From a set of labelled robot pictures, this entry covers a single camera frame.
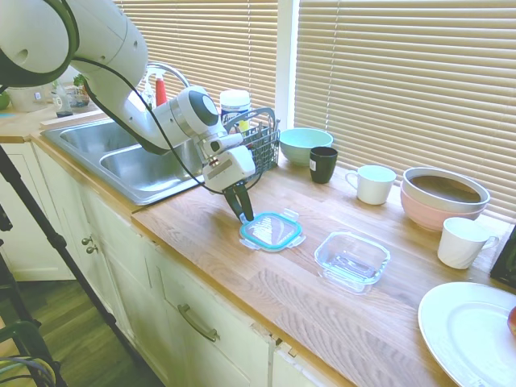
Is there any teal bowl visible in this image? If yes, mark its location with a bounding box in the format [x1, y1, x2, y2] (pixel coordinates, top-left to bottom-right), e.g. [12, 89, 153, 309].
[279, 127, 335, 167]

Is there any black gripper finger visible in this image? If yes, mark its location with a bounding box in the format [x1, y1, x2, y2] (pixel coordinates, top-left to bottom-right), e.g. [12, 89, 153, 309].
[223, 185, 245, 223]
[235, 182, 256, 222]

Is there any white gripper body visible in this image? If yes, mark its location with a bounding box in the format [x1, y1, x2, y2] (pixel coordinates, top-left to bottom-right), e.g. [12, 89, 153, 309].
[201, 144, 257, 193]

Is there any bottle with dark liquid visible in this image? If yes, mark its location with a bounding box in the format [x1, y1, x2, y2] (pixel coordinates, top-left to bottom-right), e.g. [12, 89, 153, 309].
[52, 82, 73, 119]

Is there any black cup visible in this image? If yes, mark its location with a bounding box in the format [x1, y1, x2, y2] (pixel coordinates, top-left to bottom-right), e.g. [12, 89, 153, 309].
[309, 146, 339, 185]

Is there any clear lid with teal seal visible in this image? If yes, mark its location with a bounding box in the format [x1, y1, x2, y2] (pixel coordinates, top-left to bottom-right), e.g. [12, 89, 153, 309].
[239, 208, 306, 254]

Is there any metal drawer handle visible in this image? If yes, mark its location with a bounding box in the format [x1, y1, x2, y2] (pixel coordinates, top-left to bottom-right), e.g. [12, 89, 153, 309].
[177, 303, 221, 343]

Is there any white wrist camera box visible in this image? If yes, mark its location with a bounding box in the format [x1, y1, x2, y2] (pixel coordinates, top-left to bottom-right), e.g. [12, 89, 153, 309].
[203, 134, 244, 159]

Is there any white wipes canister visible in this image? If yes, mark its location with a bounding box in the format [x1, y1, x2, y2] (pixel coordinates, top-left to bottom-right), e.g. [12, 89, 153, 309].
[219, 89, 253, 135]

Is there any black camera tripod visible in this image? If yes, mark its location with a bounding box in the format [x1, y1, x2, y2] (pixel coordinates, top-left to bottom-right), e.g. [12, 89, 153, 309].
[0, 144, 142, 387]

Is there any stainless steel double sink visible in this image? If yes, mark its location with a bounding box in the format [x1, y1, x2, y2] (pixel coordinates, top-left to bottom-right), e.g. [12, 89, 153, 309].
[40, 118, 207, 206]

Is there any large white plate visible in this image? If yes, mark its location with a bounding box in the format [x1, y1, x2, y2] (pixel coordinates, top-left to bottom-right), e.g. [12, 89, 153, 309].
[418, 281, 516, 387]

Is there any wide beige window blind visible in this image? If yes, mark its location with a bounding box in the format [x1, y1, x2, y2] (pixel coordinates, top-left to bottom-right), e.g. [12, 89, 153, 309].
[293, 0, 516, 221]

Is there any red cone spray bottle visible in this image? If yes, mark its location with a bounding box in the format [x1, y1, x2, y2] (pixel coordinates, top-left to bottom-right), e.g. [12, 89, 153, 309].
[155, 69, 169, 107]

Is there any white kitchen cabinet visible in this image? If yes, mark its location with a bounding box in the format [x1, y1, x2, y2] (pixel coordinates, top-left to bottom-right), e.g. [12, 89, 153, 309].
[0, 139, 335, 387]

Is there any grey bowl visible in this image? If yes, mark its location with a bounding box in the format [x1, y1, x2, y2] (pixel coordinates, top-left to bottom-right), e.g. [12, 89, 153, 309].
[402, 167, 492, 214]

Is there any grey plastic cutlery basket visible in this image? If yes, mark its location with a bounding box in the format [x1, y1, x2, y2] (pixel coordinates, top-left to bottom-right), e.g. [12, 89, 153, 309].
[224, 106, 281, 179]

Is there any clear glass food container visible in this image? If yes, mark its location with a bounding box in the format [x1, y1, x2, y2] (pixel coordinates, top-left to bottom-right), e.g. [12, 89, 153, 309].
[314, 230, 392, 296]

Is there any pink bowl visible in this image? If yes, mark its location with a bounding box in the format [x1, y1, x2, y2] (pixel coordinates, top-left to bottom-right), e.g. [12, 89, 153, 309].
[400, 183, 489, 232]

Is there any clear soap bottle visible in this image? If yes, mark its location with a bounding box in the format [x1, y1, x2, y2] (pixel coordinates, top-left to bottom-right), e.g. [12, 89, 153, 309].
[140, 66, 158, 110]

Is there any chrome curved faucet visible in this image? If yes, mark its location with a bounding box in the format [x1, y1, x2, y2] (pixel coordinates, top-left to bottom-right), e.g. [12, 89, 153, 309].
[145, 62, 191, 90]

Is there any plain white mug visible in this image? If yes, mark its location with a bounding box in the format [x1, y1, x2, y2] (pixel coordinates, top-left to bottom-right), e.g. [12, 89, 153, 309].
[437, 217, 500, 270]

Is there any green metal frame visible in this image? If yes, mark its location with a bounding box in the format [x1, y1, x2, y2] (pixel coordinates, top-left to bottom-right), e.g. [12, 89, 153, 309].
[0, 320, 61, 387]

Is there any white mug with teal inside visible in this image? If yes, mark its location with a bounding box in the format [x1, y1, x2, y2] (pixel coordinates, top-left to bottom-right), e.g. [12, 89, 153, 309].
[344, 164, 397, 206]

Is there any round plastic storage tub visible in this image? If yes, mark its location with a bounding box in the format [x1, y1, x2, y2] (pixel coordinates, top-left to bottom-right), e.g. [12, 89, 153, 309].
[6, 85, 53, 113]

